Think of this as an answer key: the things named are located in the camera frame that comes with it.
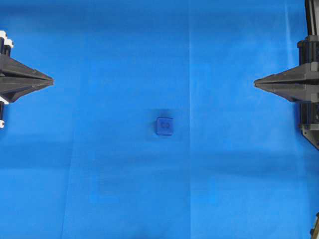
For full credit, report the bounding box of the blue table cloth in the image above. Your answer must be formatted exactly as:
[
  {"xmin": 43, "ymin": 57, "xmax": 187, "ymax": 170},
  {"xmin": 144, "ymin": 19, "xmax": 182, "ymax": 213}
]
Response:
[{"xmin": 0, "ymin": 0, "xmax": 319, "ymax": 239}]

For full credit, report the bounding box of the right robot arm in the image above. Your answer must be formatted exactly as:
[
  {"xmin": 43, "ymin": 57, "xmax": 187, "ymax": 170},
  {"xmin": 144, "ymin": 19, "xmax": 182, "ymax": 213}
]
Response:
[{"xmin": 254, "ymin": 0, "xmax": 319, "ymax": 131}]

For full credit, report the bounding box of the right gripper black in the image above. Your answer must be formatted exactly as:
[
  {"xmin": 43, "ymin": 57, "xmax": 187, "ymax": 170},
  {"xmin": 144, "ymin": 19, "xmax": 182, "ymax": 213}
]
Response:
[{"xmin": 254, "ymin": 34, "xmax": 319, "ymax": 132}]

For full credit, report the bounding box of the blue block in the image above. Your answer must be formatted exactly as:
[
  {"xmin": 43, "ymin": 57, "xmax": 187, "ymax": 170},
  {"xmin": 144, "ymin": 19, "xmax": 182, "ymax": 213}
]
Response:
[{"xmin": 155, "ymin": 117, "xmax": 173, "ymax": 136}]

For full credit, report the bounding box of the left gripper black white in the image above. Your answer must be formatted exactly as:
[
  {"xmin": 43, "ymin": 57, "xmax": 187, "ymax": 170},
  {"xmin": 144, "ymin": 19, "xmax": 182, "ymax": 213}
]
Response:
[{"xmin": 0, "ymin": 30, "xmax": 55, "ymax": 129}]

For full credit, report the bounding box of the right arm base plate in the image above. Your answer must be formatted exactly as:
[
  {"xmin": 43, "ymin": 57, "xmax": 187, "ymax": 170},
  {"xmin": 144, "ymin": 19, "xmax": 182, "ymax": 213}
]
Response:
[{"xmin": 301, "ymin": 123, "xmax": 319, "ymax": 150}]

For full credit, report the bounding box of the yellow black clamp corner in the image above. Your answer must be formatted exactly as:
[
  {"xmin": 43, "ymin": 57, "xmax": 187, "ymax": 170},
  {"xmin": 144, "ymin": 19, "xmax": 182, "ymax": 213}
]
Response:
[{"xmin": 310, "ymin": 212, "xmax": 319, "ymax": 239}]

